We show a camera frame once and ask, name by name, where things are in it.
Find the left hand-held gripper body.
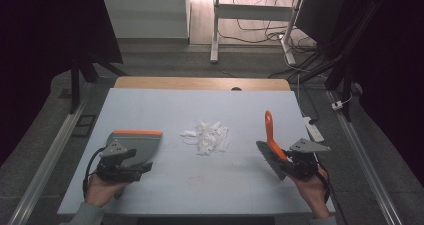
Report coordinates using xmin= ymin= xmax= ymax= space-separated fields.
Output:
xmin=96 ymin=141 xmax=142 ymax=183

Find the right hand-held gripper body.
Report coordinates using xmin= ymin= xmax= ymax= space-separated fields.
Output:
xmin=285 ymin=137 xmax=332 ymax=181

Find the grey dustpan with orange edge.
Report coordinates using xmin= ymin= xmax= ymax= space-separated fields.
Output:
xmin=105 ymin=129 xmax=164 ymax=170

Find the orange brush with grey bristles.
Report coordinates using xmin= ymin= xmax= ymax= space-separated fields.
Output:
xmin=255 ymin=110 xmax=291 ymax=181

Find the pile of white paper scraps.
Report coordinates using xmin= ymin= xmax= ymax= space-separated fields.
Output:
xmin=179 ymin=119 xmax=231 ymax=156

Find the person's left hand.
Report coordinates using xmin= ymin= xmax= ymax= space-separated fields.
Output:
xmin=84 ymin=172 xmax=132 ymax=208

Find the person's right hand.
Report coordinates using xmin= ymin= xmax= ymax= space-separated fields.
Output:
xmin=287 ymin=165 xmax=330 ymax=219

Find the white power strip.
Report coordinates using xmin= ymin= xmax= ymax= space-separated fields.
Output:
xmin=302 ymin=116 xmax=325 ymax=144

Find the pale blue table board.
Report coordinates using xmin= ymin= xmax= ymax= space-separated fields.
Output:
xmin=57 ymin=87 xmax=336 ymax=217

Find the black metal stand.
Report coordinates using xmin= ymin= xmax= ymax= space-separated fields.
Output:
xmin=67 ymin=49 xmax=129 ymax=115
xmin=323 ymin=0 xmax=383 ymax=123

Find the wooden table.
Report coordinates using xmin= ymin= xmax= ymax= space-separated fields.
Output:
xmin=113 ymin=76 xmax=292 ymax=92

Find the white cabinet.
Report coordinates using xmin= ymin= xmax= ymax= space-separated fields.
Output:
xmin=100 ymin=0 xmax=192 ymax=40

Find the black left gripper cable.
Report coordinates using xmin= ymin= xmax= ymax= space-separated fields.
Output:
xmin=82 ymin=147 xmax=107 ymax=199

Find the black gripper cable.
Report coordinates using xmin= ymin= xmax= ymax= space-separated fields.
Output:
xmin=82 ymin=147 xmax=107 ymax=199
xmin=312 ymin=164 xmax=332 ymax=205

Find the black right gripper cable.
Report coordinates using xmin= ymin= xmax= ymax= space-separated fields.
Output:
xmin=312 ymin=164 xmax=332 ymax=205

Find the black floor socket frame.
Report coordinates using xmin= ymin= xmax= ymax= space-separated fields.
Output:
xmin=71 ymin=113 xmax=98 ymax=139

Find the aluminium rail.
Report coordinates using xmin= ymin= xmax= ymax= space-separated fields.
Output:
xmin=327 ymin=90 xmax=403 ymax=225
xmin=7 ymin=97 xmax=90 ymax=225

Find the tangle of floor cables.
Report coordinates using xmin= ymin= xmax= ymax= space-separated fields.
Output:
xmin=218 ymin=0 xmax=323 ymax=80

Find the white desk frame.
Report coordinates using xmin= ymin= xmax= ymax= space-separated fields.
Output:
xmin=209 ymin=0 xmax=306 ymax=66

